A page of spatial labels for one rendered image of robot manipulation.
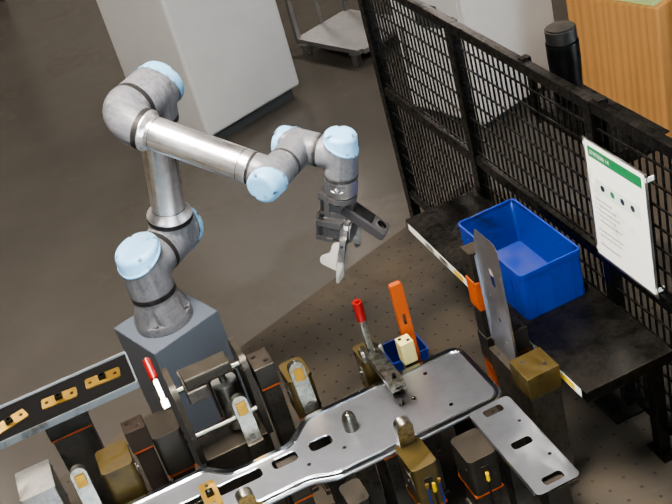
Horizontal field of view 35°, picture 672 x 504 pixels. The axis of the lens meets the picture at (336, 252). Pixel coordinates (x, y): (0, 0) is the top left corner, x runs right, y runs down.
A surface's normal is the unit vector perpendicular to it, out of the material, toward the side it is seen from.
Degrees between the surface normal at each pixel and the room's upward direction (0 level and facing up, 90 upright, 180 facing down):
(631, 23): 90
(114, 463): 0
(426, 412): 0
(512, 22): 90
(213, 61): 90
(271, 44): 90
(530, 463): 0
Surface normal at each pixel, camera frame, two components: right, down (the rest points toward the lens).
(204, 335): 0.65, 0.27
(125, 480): 0.37, 0.43
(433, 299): -0.24, -0.81
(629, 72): -0.73, 0.51
